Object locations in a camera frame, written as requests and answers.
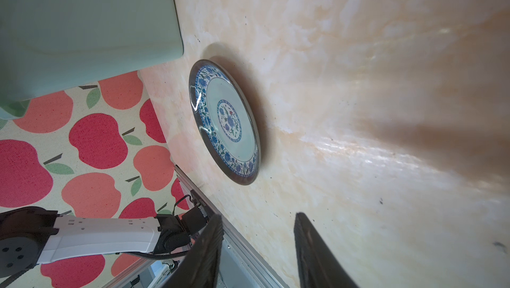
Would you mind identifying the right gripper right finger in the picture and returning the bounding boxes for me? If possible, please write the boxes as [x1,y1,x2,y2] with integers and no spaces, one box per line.
[294,212,357,287]

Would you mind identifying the aluminium front rail frame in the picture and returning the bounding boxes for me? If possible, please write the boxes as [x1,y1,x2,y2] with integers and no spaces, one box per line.
[103,164,292,288]

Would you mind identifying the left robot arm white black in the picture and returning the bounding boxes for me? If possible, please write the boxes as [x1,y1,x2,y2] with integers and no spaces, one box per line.
[1,207,209,278]

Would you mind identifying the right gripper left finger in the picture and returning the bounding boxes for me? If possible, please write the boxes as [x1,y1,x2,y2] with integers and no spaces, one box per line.
[161,214,224,288]

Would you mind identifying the mint green plastic bin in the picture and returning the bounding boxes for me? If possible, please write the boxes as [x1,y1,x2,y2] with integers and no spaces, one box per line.
[1,0,184,119]

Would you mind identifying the teal patterned small plate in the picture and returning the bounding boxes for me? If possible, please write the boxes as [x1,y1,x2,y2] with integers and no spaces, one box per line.
[189,59,262,185]

